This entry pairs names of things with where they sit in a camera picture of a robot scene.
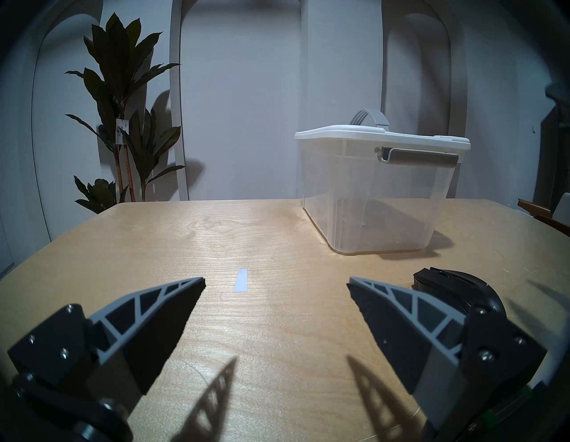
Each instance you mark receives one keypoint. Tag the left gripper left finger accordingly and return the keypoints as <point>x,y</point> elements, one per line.
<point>133,338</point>

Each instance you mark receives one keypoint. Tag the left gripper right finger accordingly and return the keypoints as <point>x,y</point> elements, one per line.
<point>409,329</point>

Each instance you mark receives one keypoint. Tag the black computer mouse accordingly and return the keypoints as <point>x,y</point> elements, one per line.
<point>449,285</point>

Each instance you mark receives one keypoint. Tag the clear plastic storage container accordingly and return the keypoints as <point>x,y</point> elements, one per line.
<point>374,205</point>

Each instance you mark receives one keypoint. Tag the small white tape strip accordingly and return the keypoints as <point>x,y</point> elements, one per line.
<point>241,280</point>

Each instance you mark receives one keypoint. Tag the wooden armchair with white cushions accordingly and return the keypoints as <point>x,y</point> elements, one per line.
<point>534,207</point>

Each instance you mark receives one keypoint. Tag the white plant tag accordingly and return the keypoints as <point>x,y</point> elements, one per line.
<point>121,131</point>

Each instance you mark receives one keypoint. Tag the dark grey door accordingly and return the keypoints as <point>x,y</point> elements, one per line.
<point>552,156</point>

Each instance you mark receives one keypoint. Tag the tall dark green plant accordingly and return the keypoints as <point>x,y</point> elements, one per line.
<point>116,67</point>

